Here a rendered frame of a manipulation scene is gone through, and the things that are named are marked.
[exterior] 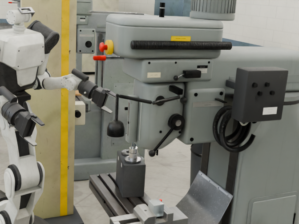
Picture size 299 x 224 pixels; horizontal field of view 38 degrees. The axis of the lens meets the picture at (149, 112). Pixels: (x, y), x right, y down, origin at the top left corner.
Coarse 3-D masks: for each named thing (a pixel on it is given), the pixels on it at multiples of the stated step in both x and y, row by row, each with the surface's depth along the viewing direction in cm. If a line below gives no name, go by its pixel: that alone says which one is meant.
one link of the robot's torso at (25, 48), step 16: (0, 32) 208; (16, 32) 212; (32, 32) 219; (0, 48) 204; (16, 48) 204; (32, 48) 213; (0, 64) 208; (16, 64) 207; (32, 64) 217; (0, 80) 214; (16, 80) 213; (32, 80) 222
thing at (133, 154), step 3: (129, 150) 230; (129, 153) 230; (132, 153) 230; (135, 153) 230; (129, 156) 231; (132, 156) 230; (135, 156) 230; (129, 159) 231; (132, 159) 230; (135, 159) 231
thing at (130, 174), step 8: (120, 152) 244; (128, 152) 244; (120, 160) 236; (128, 160) 230; (136, 160) 230; (120, 168) 236; (128, 168) 227; (136, 168) 228; (144, 168) 229; (120, 176) 236; (128, 176) 228; (136, 176) 229; (144, 176) 231; (120, 184) 236; (128, 184) 230; (136, 184) 231; (144, 184) 232; (128, 192) 231; (136, 192) 232
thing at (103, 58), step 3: (93, 57) 185; (96, 57) 185; (99, 57) 186; (102, 57) 186; (105, 57) 187; (108, 57) 188; (111, 57) 188; (114, 57) 189; (117, 57) 189; (120, 57) 190
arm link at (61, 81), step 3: (66, 75) 242; (69, 75) 242; (72, 75) 241; (60, 78) 239; (63, 78) 240; (66, 78) 242; (57, 81) 239; (60, 81) 238; (63, 81) 240; (60, 84) 239; (63, 84) 240; (60, 87) 240; (63, 87) 240
